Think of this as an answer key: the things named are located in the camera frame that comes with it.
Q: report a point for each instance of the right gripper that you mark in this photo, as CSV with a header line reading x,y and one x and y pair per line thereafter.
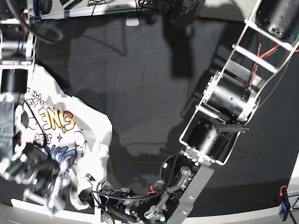
x,y
45,179

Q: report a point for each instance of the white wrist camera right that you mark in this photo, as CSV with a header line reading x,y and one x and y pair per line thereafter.
x,y
52,204

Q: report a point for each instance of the black table cloth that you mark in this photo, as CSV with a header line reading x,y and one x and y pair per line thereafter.
x,y
147,80

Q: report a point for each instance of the blue clamp lower right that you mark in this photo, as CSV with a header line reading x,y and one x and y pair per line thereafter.
x,y
285,207

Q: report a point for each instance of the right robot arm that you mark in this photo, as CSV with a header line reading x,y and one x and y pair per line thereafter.
x,y
16,105

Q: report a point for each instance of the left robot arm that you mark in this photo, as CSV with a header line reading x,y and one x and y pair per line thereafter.
x,y
229,101

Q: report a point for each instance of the red clamp lower right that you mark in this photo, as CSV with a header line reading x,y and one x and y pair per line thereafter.
x,y
283,190

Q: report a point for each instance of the camera mount pole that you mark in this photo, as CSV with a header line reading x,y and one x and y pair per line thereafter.
x,y
180,13

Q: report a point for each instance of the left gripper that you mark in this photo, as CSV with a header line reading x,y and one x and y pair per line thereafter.
x,y
114,204

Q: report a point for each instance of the white printed t-shirt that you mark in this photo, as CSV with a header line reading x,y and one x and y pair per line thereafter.
x,y
92,133

